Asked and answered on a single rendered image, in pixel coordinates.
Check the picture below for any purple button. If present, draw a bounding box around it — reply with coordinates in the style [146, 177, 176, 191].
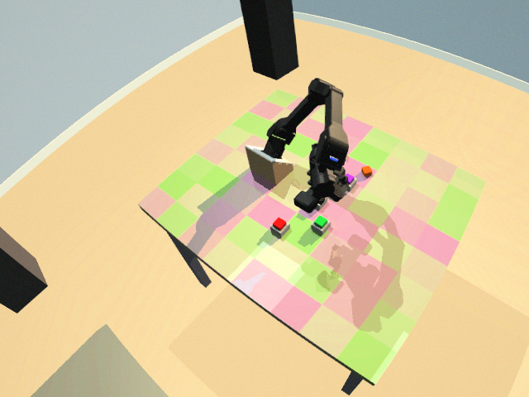
[345, 174, 357, 191]

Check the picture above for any red button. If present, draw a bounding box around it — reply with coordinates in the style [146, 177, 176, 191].
[269, 217, 291, 237]

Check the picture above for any green button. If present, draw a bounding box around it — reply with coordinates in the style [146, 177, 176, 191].
[311, 215, 331, 235]

